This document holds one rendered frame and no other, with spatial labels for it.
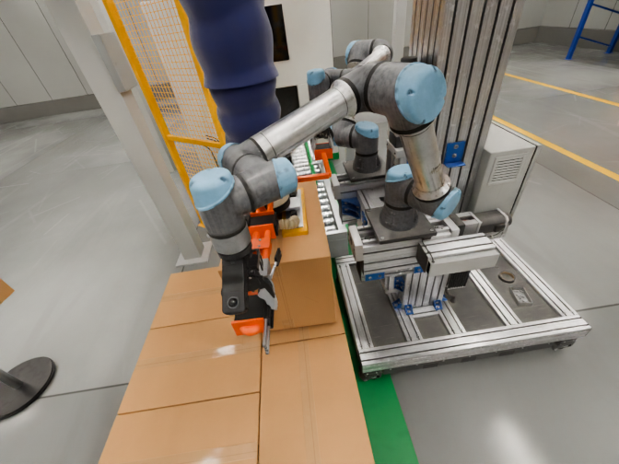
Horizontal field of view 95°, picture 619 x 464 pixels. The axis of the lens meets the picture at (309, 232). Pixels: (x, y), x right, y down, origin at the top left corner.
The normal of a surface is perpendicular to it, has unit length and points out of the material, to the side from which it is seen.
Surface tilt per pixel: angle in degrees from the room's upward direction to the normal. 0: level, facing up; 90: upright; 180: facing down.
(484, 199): 90
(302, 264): 90
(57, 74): 90
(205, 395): 0
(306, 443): 0
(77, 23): 90
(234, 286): 32
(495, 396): 0
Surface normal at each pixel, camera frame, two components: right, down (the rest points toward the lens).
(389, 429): -0.11, -0.77
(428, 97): 0.51, 0.39
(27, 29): 0.11, 0.62
